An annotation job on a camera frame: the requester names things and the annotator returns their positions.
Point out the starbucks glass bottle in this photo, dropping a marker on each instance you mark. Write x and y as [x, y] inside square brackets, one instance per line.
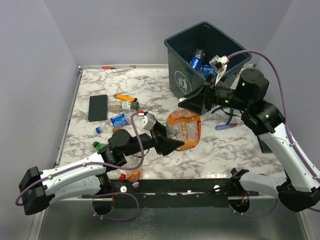
[122, 105]

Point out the green crushed bottle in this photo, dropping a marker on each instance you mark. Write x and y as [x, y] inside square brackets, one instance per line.
[98, 146]

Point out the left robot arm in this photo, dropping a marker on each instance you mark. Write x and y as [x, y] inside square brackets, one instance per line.
[88, 177]

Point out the orange crushed bottle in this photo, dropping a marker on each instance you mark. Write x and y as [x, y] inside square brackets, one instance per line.
[186, 126]

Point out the black box right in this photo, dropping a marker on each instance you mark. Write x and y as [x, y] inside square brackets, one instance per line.
[263, 147]

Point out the pepsi bottle by bin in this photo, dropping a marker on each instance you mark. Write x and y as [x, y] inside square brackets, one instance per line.
[197, 58]

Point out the orange label large bottle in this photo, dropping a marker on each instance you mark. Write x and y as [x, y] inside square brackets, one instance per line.
[134, 175]

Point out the clear bottle blue cap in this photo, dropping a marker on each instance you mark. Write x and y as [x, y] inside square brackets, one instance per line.
[105, 127]

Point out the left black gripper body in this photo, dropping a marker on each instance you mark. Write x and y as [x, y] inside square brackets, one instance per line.
[157, 142]

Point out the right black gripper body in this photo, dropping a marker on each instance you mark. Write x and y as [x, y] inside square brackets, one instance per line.
[213, 94]

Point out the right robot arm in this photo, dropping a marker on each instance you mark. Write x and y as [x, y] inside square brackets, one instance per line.
[299, 189]

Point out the crushed blue label bottle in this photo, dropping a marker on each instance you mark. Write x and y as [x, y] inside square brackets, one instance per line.
[119, 120]

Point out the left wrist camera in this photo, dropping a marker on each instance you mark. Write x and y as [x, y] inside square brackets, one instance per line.
[146, 121]

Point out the pocari sweat blue bottle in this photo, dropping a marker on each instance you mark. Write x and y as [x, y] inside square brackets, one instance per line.
[207, 69]

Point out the blue screwdriver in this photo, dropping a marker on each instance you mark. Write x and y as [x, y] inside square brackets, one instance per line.
[225, 126]

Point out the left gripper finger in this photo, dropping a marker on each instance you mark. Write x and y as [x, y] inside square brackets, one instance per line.
[168, 145]
[159, 130]

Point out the small orange bottle left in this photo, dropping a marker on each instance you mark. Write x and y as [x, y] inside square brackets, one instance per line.
[115, 129]

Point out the red label bottle front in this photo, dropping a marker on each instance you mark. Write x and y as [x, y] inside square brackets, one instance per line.
[117, 174]

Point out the black mounting rail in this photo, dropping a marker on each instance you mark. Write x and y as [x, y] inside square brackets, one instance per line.
[182, 193]

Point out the blue handled pliers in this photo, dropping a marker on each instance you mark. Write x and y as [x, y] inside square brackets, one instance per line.
[230, 113]

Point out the red marker pen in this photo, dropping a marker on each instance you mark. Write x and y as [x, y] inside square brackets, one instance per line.
[108, 68]

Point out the black rectangular block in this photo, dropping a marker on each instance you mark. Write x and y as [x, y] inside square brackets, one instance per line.
[98, 108]

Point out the dark green plastic bin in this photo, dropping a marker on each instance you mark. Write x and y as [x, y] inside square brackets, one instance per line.
[183, 79]

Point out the orange utility knife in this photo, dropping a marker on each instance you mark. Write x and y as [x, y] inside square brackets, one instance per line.
[123, 97]

